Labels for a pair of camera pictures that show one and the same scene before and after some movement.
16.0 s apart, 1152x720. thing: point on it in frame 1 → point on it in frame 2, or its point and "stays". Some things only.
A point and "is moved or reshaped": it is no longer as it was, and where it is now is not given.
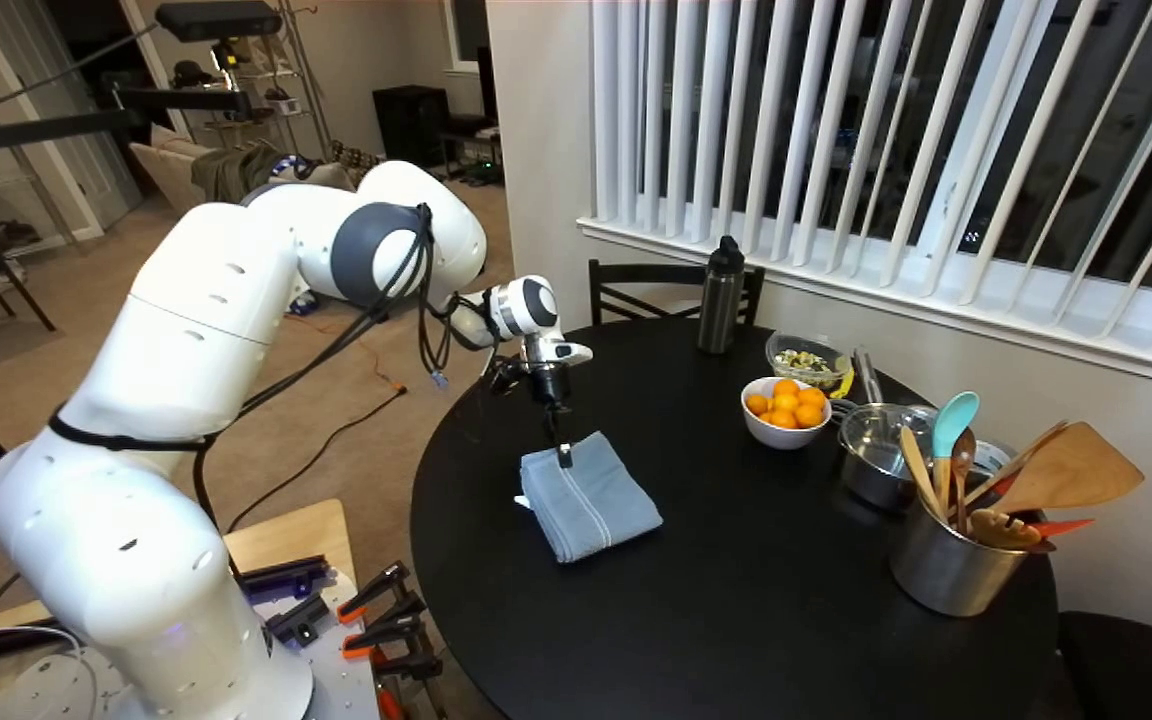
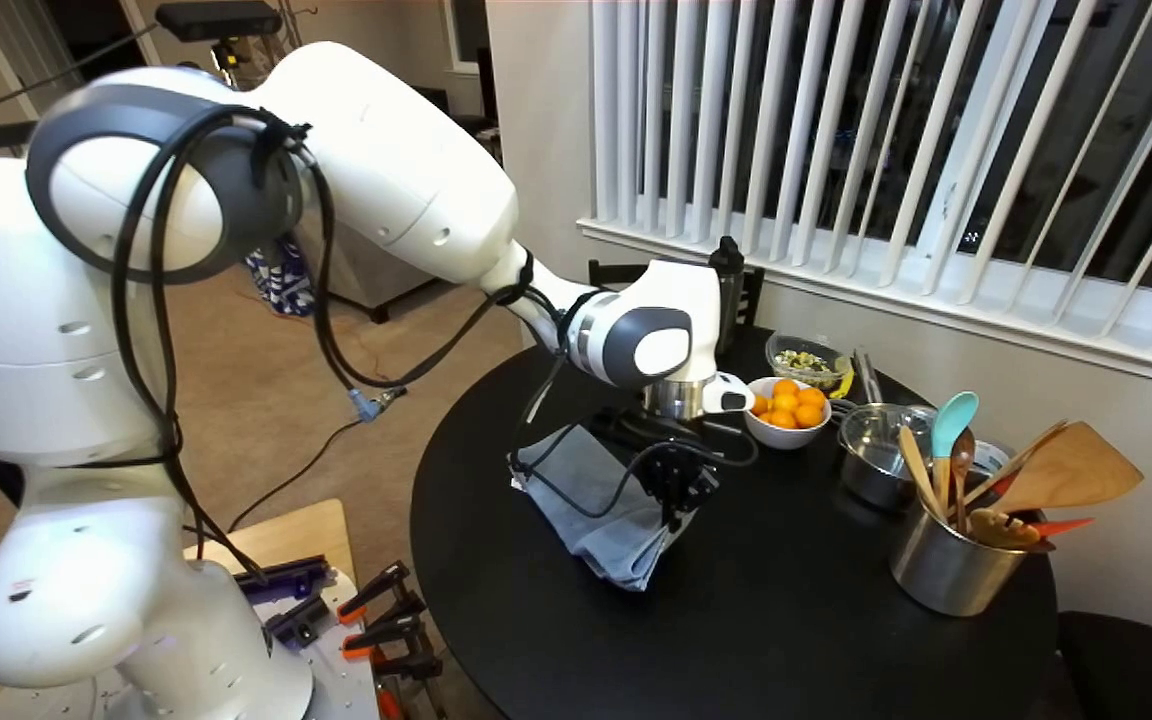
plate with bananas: x=811 y=363 stays
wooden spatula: x=1070 y=465 stays
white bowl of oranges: x=786 y=415 stays
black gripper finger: x=560 y=425 → x=678 y=519
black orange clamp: x=395 y=597 stays
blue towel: x=588 y=505 is moved or reshaped
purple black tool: x=286 y=580 stays
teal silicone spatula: x=954 y=416 stays
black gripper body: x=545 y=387 → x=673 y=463
